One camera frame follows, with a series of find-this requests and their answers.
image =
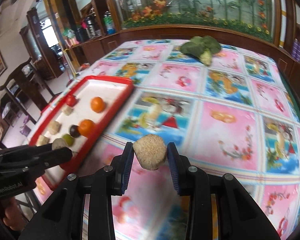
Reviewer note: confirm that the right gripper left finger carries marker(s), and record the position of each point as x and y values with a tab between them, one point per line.
122	165

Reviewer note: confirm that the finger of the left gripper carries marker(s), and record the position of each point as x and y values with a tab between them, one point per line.
59	156
26	152

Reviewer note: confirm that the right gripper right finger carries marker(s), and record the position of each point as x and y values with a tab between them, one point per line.
178	165

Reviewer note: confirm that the beige block piece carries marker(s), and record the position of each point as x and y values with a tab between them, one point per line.
42	140

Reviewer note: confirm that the beige yam chunk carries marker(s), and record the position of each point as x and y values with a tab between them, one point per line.
150	151

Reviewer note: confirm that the beige yam piece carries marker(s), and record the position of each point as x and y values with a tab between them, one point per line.
59	143

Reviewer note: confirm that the green round fruit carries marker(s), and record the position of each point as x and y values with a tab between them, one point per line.
68	139

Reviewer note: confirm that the small orange tangerine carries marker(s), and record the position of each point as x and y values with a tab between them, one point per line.
86	127

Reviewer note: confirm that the dark purple fruit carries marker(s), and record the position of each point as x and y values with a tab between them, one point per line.
74	131

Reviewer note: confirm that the large orange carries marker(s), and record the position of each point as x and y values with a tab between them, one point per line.
97	104

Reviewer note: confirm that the red tomato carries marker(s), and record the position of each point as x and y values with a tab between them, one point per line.
71	100

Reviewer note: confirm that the small beige cube piece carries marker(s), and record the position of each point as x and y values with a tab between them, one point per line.
54	127

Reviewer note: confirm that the beige root piece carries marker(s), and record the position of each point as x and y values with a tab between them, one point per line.
67	110

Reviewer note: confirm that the person's left hand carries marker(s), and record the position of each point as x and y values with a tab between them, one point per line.
13	217

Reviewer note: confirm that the dark wooden chair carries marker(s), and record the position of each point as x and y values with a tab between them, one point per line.
27	87

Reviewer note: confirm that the red rimmed white tray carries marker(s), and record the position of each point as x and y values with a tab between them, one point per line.
80	118

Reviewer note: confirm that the colourful fruit print tablecloth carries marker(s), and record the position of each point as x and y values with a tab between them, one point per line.
235	116

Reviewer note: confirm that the green bok choy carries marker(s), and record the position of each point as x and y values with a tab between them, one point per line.
202	48

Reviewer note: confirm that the wooden display cabinet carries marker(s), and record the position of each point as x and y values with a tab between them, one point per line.
268	27

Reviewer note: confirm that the purple bottles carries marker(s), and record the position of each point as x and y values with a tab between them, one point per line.
296	50

